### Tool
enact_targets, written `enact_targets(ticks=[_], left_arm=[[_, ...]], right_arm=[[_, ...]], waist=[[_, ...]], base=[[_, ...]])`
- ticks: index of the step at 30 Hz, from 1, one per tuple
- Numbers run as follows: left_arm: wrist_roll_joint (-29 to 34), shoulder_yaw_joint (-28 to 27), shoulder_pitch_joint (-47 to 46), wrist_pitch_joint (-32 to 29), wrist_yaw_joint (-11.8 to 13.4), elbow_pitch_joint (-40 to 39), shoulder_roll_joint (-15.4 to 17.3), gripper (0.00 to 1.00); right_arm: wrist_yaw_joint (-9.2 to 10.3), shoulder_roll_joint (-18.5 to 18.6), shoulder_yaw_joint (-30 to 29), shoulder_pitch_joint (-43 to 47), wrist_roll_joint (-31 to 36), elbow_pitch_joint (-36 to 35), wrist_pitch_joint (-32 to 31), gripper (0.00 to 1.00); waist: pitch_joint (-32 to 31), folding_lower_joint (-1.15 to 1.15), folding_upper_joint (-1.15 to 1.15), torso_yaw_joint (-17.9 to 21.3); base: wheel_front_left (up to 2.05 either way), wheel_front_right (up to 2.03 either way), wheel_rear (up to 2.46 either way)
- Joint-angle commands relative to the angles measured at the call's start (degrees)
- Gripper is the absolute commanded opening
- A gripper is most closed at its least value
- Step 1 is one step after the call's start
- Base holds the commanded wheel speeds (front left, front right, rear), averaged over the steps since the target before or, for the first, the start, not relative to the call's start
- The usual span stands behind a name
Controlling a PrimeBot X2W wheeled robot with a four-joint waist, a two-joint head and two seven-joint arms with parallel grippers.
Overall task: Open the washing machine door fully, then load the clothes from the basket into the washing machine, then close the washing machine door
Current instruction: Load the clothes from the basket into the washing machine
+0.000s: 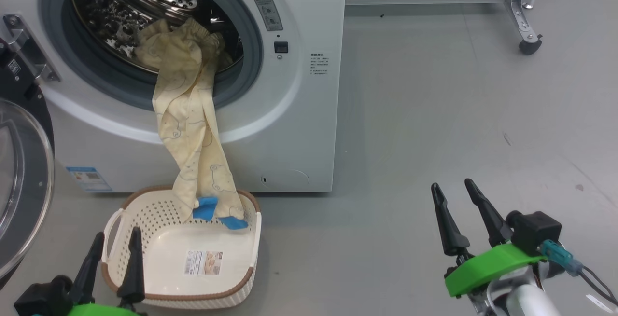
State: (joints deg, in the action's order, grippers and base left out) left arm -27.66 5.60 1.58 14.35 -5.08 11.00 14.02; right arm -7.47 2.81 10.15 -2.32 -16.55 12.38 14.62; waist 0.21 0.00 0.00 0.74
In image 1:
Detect teal cable connector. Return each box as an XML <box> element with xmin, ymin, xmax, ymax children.
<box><xmin>540</xmin><ymin>239</ymin><xmax>584</xmax><ymax>277</ymax></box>

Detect black round glass washer door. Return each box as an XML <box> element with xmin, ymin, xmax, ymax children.
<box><xmin>0</xmin><ymin>14</ymin><xmax>61</xmax><ymax>289</ymax></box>

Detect white front-load washing machine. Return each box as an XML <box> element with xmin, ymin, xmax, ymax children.
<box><xmin>0</xmin><ymin>0</ymin><xmax>347</xmax><ymax>193</ymax></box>

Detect blue energy label sticker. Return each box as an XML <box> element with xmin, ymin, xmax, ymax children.
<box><xmin>66</xmin><ymin>166</ymin><xmax>113</xmax><ymax>192</ymax></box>

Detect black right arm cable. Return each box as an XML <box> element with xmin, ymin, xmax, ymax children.
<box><xmin>577</xmin><ymin>265</ymin><xmax>618</xmax><ymax>313</ymax></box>

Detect cream bear-print pants blue cuffs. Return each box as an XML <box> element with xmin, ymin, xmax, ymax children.
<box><xmin>134</xmin><ymin>17</ymin><xmax>250</xmax><ymax>231</ymax></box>

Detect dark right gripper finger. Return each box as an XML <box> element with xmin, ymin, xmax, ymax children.
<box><xmin>464</xmin><ymin>178</ymin><xmax>513</xmax><ymax>248</ymax></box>
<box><xmin>431</xmin><ymin>183</ymin><xmax>471</xmax><ymax>257</ymax></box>

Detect grey warning label sticker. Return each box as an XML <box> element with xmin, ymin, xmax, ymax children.
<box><xmin>247</xmin><ymin>0</ymin><xmax>284</xmax><ymax>32</ymax></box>

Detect cream perforated basket brown rim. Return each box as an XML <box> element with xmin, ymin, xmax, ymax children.
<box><xmin>100</xmin><ymin>185</ymin><xmax>262</xmax><ymax>310</ymax></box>

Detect basket product label sticker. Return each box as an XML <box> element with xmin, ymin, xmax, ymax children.
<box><xmin>183</xmin><ymin>250</ymin><xmax>224</xmax><ymax>277</ymax></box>

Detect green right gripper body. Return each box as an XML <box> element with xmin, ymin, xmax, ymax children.
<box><xmin>444</xmin><ymin>243</ymin><xmax>548</xmax><ymax>299</ymax></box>

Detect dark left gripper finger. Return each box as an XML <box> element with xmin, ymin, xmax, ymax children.
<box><xmin>70</xmin><ymin>232</ymin><xmax>105</xmax><ymax>305</ymax></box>
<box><xmin>117</xmin><ymin>227</ymin><xmax>146</xmax><ymax>306</ymax></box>

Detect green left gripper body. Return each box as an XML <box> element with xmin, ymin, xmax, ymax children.
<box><xmin>65</xmin><ymin>303</ymin><xmax>148</xmax><ymax>316</ymax></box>

